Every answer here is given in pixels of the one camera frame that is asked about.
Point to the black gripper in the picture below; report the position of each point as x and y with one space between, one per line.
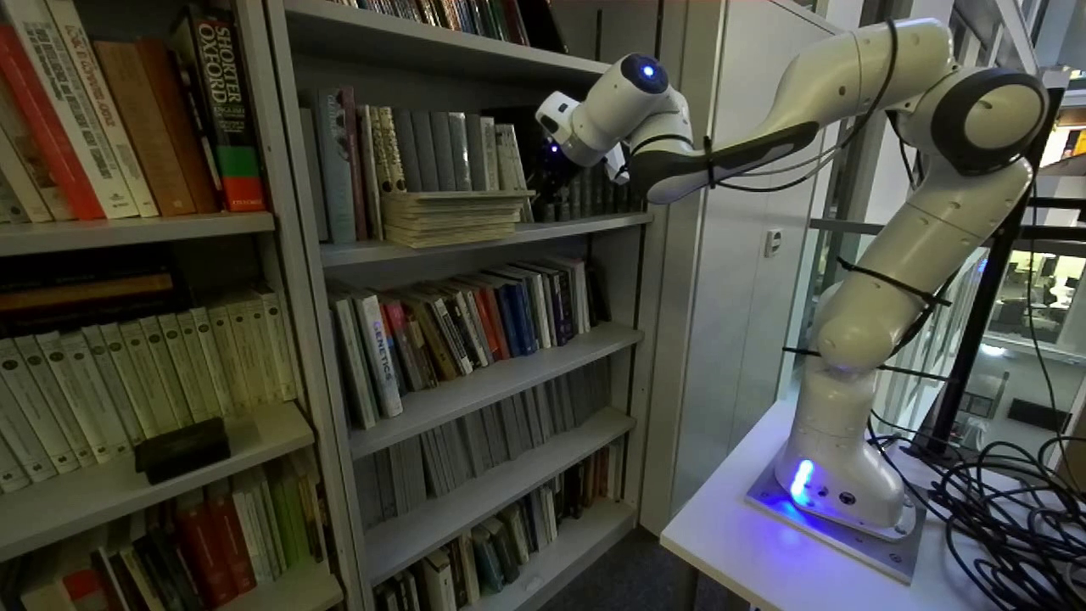
549 172

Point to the thin pale grey book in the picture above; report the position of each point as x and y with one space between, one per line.
454 197

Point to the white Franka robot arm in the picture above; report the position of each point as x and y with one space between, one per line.
903 248

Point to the cream Machine Intelligence 8 book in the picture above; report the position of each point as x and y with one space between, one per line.
511 158

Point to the grey Machine Intelligence book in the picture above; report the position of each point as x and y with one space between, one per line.
420 155
435 155
455 155
490 155

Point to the green torn-jacket Machine Intelligence book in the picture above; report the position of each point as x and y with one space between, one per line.
473 155

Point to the blue hardcover book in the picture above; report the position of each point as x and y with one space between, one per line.
522 318

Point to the red hardcover book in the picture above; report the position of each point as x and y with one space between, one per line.
490 323

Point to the cream pixel-lettered Intelligence book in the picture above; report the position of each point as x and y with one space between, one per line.
383 147

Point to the tall slate blue book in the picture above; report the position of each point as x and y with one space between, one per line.
339 172

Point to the grey metal bookshelf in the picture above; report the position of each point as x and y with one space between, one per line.
486 385
139 233

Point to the white hardcover book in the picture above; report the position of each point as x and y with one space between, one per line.
383 359

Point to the black book green red base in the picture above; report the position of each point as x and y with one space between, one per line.
223 103

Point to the dark green book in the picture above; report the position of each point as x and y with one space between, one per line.
490 554

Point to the brown hardcover book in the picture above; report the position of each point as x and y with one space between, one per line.
153 122

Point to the white lettered book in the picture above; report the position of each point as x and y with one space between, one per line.
91 113

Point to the flat brown book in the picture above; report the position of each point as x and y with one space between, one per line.
80 293

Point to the large red book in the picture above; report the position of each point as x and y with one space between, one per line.
47 122

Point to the black volume numbered 3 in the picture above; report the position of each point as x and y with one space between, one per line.
572 195

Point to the black volume numbered 4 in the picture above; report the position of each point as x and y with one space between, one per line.
585 195

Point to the black volume numbered 5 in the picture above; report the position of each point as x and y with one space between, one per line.
600 195

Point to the black leaning binder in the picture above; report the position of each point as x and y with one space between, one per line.
540 23

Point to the black metal stand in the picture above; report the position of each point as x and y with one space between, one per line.
981 318

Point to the small black box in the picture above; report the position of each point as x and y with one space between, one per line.
182 448

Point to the flat black box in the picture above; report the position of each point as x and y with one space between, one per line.
1040 415

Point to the small white switch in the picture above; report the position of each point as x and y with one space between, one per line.
777 241

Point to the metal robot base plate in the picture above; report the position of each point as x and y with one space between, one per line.
835 538

